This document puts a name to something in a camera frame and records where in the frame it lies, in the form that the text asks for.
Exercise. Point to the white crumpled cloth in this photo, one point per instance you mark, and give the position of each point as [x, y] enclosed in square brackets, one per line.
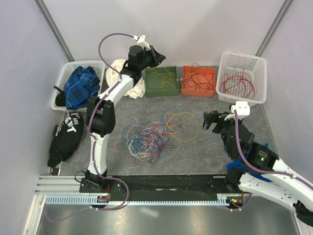
[111, 76]

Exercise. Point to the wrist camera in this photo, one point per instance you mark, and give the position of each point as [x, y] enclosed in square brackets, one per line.
[141, 41]
[239, 110]

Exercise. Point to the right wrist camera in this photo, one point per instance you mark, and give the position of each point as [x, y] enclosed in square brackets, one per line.
[239, 110]

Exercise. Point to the green tray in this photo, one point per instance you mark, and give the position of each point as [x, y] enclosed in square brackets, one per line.
[161, 81]

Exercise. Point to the right aluminium frame post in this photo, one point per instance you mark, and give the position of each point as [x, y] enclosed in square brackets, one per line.
[274, 26]

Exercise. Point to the blue fleece cloth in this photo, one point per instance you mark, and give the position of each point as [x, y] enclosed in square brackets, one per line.
[238, 165]

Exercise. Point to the empty white basket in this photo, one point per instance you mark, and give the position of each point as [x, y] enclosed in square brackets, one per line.
[242, 77]

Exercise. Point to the aluminium frame post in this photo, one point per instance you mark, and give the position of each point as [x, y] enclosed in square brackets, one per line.
[54, 29]
[274, 26]

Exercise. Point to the orange tray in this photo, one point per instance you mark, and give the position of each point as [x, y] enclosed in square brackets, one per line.
[198, 81]

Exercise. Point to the light blue cable duct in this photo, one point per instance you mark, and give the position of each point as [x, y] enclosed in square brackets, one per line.
[96, 200]

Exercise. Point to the white basket with clothes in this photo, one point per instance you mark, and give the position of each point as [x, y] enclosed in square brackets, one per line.
[58, 100]

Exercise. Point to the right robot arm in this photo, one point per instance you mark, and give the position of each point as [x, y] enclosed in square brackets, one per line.
[262, 173]

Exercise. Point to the black printed t-shirt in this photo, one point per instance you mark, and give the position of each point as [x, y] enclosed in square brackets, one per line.
[66, 139]

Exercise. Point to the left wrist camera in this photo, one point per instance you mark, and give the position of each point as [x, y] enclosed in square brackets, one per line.
[141, 41]

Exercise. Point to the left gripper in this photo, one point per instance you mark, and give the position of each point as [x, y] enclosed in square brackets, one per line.
[159, 58]

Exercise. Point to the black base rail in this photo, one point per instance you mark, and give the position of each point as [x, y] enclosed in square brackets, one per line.
[163, 187]

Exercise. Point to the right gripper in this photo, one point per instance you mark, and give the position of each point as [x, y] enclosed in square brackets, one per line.
[208, 119]

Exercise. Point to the blue plaid cloth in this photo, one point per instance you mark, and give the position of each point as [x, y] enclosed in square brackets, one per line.
[81, 84]

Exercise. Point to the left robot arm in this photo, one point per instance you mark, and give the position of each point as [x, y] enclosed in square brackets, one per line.
[100, 117]

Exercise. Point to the left aluminium frame post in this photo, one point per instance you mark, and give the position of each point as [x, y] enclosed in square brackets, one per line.
[54, 29]

